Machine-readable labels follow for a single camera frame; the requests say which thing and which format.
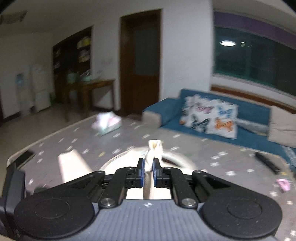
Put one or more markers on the pink small toy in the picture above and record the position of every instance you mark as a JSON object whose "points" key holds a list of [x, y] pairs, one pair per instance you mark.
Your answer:
{"points": [[284, 185]]}

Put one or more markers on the large dark window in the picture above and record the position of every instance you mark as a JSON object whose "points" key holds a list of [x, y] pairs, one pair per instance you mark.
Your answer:
{"points": [[255, 51]]}

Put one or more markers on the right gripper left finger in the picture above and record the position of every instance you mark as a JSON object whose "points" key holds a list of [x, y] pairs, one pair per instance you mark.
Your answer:
{"points": [[69, 208]]}

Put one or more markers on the beige cushion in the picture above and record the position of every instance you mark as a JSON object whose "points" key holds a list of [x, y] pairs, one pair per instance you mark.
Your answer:
{"points": [[282, 127]]}

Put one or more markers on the white refrigerator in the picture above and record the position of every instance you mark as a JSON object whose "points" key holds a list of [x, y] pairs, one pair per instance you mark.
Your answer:
{"points": [[40, 87]]}

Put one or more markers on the tissue box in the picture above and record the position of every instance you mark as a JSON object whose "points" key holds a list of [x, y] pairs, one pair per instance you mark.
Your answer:
{"points": [[106, 123]]}

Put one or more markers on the dark wooden door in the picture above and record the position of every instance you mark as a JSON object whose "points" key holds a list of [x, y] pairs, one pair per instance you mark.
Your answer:
{"points": [[140, 58]]}

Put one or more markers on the wooden side table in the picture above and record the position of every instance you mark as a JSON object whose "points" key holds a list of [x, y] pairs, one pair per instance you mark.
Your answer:
{"points": [[85, 88]]}

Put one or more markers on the blue sofa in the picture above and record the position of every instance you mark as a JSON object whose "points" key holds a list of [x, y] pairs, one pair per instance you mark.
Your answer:
{"points": [[252, 123]]}

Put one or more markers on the dark bookshelf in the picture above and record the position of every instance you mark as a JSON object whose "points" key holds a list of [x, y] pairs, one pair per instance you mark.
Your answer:
{"points": [[71, 58]]}

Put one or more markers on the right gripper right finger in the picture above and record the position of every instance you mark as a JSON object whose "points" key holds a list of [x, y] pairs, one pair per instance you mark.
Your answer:
{"points": [[229, 209]]}

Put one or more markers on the water dispenser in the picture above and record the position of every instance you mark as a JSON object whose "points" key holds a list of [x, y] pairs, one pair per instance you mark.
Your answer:
{"points": [[23, 94]]}

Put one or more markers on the black remote control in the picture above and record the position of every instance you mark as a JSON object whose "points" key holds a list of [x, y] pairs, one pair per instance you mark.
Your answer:
{"points": [[275, 169]]}

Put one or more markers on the butterfly print pillow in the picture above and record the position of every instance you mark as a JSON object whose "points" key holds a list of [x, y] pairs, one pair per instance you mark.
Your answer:
{"points": [[210, 116]]}

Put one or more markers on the cream garment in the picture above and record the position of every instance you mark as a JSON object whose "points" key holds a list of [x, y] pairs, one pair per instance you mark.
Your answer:
{"points": [[72, 166]]}

